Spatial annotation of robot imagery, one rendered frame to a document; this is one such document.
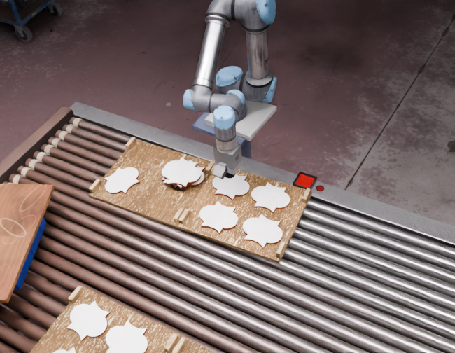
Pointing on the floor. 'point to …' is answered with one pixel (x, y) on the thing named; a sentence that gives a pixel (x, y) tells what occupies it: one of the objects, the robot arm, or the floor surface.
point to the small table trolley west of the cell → (0, 12)
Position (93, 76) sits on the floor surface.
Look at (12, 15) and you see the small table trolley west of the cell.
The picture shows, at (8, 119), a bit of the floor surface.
